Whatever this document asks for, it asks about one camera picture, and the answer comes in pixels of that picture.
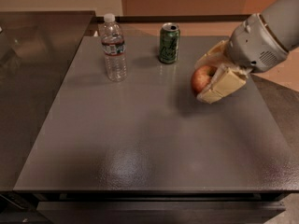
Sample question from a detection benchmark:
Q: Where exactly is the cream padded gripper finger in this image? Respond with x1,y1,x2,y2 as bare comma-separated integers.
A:
196,63,249,104
194,40,233,69

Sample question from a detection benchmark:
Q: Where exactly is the red apple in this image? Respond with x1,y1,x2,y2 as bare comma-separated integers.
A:
191,65,217,95

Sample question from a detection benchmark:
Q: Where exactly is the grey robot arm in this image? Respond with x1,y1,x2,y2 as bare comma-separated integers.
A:
192,0,299,104

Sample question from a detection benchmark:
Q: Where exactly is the green soda can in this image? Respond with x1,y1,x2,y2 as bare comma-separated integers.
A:
159,22,180,64

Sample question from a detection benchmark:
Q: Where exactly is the dark grey table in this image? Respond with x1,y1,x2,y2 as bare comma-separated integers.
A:
14,36,299,224

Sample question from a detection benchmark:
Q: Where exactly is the clear plastic water bottle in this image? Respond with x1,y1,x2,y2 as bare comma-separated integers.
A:
100,13,127,82

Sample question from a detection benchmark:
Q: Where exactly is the dark side table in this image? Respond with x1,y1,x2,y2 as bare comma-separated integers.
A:
0,11,96,192

